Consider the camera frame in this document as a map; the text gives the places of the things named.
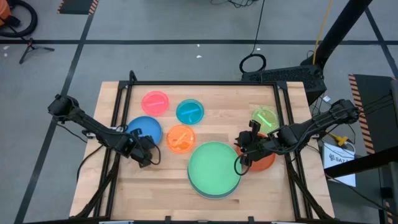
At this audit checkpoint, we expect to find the blue opaque plastic plate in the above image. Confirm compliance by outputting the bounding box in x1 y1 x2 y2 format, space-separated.
125 115 164 146

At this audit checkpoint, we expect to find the black hanging cable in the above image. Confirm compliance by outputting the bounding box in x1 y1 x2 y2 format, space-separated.
238 0 268 74

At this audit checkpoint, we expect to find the hazard striped black mat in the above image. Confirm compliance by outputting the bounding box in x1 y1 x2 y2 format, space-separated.
56 0 100 16

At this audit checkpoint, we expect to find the black tripod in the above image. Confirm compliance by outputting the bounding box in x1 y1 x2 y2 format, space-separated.
18 37 55 65

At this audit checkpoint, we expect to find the orange opaque plastic plate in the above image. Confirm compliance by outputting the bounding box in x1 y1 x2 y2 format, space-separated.
235 132 277 172

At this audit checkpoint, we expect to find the hazard striped black platform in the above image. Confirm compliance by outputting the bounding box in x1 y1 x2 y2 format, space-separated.
348 73 398 155

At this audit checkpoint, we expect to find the orange translucent small plate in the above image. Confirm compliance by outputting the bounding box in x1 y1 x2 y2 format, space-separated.
165 124 197 154

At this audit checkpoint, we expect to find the black computer tower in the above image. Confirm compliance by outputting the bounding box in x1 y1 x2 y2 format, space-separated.
241 64 328 107

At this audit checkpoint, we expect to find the yellow plug connector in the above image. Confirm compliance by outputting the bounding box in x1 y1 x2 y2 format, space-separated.
329 131 349 147

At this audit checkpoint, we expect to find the orange vacuum body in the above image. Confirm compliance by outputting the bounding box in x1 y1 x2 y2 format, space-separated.
0 0 12 26

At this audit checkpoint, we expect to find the pale large plastic plate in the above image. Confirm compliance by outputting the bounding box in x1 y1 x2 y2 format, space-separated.
187 161 242 201

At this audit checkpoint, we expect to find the black vacuum hose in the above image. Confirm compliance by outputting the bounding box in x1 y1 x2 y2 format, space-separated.
0 0 39 39

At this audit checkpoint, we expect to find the yellow hanging cable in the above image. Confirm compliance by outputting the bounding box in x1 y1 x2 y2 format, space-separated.
312 0 334 66

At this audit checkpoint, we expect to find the black floor cable bundle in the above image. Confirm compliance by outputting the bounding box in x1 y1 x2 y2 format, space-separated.
210 0 259 9

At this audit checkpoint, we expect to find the white printed box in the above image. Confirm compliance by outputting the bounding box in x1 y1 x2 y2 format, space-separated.
323 141 357 188

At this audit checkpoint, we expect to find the black stand pole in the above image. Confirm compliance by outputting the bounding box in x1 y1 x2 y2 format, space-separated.
313 0 373 68

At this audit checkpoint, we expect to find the bright green plastic plate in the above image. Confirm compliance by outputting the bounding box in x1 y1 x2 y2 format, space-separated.
187 141 243 197

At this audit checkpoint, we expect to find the black diagonal beam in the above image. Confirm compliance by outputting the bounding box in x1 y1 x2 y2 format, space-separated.
323 145 398 179

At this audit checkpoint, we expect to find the green translucent small plate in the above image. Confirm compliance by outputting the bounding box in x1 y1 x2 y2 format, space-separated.
251 105 280 135

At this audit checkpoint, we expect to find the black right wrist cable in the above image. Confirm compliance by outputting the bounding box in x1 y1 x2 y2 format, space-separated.
233 152 251 177

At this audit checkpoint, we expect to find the black metal table frame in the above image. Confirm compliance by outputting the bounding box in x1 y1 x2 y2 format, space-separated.
73 70 335 224

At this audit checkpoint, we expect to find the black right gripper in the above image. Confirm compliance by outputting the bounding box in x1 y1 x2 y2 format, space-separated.
234 119 278 168

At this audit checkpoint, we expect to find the dark green plastic plate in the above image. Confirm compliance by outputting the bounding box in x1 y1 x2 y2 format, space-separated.
187 155 242 199

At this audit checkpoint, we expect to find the teal translucent small plate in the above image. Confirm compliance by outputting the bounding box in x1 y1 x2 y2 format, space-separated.
175 98 206 126

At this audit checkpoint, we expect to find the pink translucent small plate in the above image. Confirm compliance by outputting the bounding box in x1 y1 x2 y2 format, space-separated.
141 90 170 118

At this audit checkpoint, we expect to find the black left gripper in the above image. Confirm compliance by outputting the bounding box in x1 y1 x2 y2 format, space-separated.
123 128 157 169

